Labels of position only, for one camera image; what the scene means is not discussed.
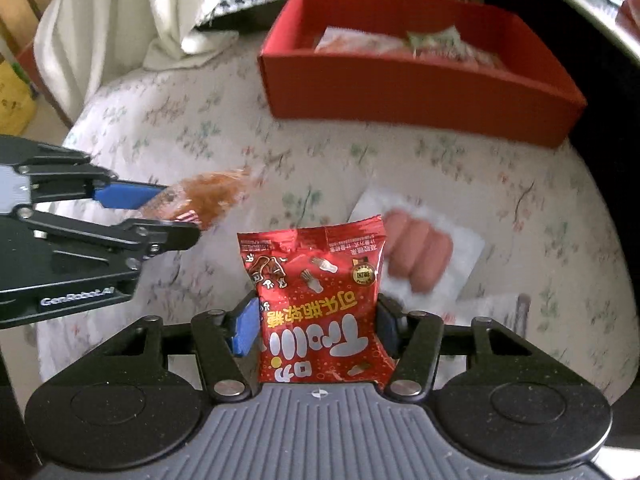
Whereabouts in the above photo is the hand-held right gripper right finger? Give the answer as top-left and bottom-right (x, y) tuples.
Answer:
(376, 292), (532, 402)

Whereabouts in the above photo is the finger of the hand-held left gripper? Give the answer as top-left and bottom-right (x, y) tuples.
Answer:
(22, 142), (171, 212)
(15, 204), (202, 273)

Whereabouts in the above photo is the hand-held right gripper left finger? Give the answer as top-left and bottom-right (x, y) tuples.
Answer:
(107, 294), (261, 403)

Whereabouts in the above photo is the orange clear snack packet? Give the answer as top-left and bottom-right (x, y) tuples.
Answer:
(127, 166), (257, 233)

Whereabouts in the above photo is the red gummy candy packet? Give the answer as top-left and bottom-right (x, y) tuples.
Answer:
(236, 214), (397, 392)

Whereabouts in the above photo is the red cardboard box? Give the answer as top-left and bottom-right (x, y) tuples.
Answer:
(257, 0), (589, 150)

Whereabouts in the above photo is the white and red snack packet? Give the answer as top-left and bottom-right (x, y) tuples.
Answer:
(314, 25), (417, 56)

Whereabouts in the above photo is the green bamboo shoot packet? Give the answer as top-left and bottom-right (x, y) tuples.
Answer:
(405, 26), (463, 54)

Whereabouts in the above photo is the white sausage packet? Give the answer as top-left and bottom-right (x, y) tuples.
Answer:
(347, 185), (487, 312)

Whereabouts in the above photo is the floral sheet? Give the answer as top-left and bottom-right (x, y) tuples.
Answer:
(37, 40), (627, 407)

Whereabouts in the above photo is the small white snack packet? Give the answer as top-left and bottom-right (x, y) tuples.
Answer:
(445, 293), (532, 329)

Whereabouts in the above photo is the yellow bag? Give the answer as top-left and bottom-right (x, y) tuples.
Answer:
(0, 60), (39, 137)

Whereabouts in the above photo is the white towel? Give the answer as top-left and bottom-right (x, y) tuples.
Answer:
(34, 0), (242, 127)

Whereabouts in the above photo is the wooden chair frame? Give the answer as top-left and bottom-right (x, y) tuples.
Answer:
(0, 0), (68, 128)

